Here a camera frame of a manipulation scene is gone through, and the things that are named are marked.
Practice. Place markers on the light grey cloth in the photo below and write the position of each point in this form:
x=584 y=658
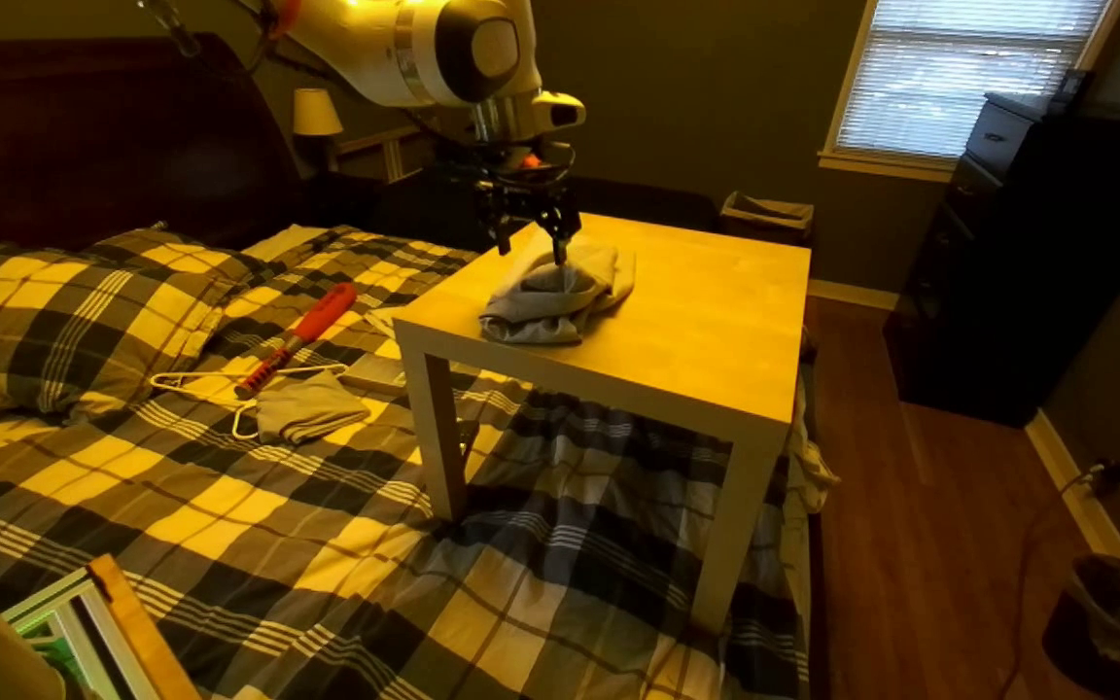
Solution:
x=553 y=304

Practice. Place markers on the plaid pillow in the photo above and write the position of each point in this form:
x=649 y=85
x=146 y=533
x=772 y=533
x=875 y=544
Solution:
x=66 y=318

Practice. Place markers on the small white table lamp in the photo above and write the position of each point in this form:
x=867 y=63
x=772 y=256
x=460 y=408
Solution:
x=317 y=116

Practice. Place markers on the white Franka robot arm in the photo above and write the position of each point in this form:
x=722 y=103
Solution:
x=416 y=52

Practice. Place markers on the black trash bin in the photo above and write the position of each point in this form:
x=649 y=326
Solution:
x=1118 y=636

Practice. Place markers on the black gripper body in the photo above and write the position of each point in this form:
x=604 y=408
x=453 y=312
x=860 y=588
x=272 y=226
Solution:
x=525 y=176

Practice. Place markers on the black dresser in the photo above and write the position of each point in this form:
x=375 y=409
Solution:
x=1040 y=259

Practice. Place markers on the dark low couch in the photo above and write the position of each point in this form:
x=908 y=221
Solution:
x=639 y=195

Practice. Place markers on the bright window with white frame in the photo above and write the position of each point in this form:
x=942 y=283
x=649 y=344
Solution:
x=960 y=78

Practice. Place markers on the dark wooden headboard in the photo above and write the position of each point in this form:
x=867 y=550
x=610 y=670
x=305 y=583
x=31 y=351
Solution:
x=95 y=142

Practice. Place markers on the plaid yellow black blanket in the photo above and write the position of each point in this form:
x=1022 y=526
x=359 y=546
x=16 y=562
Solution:
x=233 y=518

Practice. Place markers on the grey face mask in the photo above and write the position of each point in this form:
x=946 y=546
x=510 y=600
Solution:
x=308 y=409

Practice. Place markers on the light wooden square table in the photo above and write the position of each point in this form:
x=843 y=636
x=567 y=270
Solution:
x=702 y=326

